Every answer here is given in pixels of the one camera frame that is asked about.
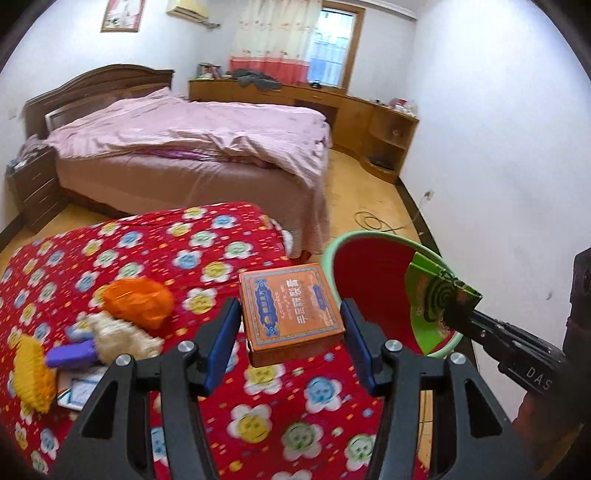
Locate framed wall picture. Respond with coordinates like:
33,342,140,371
100,0,147,33

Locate coiled floor cable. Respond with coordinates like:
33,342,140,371
353,191,435,234

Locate bluish purple plastic piece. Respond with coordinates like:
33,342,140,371
46,337,100,368

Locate floral curtain with pink hem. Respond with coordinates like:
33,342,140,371
228,0,322,86

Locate long wooden desk cabinet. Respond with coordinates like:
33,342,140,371
188,76,420,185

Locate dark grey clothes pile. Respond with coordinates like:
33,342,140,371
231,68,282,90

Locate wall air conditioner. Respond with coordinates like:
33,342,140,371
166,0,211,21

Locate red flower printed blanket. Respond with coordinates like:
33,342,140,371
0,202,430,480

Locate dark wooden nightstand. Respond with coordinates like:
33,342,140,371
7,145,65,234

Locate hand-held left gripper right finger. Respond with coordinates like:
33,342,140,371
339,299,532,480

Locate cream crumpled cloth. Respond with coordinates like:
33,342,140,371
85,311,164,365

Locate dark wooden headboard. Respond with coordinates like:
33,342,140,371
23,64,175,139

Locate wooden framed window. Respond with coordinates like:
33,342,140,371
305,2,365,88

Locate pink striped duvet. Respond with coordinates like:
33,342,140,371
44,88,333,183

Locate green printed packet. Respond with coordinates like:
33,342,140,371
404,251,483,356

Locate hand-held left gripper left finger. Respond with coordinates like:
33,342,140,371
48,298,243,480

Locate orange cardboard box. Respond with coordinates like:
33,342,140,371
238,263,346,368

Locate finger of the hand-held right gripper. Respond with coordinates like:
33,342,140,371
455,323,513,367
466,310,525,342

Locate red bin with green rim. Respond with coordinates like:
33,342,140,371
321,231,465,361

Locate white blue paper packet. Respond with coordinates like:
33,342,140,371
58,367,109,411

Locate crumpled clothes on nightstand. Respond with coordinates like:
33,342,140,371
4,134,49,176

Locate yellow crumpled cloth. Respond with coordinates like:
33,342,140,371
11,335,58,414

